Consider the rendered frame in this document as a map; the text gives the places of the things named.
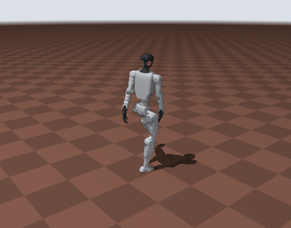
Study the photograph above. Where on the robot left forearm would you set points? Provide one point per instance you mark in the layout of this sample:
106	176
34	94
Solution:
127	99

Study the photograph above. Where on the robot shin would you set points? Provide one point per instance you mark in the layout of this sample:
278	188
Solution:
148	151
146	126

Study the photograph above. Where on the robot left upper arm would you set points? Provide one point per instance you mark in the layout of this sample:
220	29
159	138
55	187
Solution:
131	82

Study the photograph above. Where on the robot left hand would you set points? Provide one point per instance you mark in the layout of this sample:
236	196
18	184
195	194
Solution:
124	114

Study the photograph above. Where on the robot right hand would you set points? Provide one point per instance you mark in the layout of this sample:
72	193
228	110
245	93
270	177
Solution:
161	114

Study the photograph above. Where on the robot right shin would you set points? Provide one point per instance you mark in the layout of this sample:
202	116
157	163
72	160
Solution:
148	151

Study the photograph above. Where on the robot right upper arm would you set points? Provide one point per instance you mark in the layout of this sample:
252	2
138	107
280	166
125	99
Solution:
158	84

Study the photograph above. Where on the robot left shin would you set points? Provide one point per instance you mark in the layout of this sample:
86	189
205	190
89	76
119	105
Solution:
146	126

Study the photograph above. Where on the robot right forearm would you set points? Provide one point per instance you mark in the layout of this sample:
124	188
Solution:
160	103

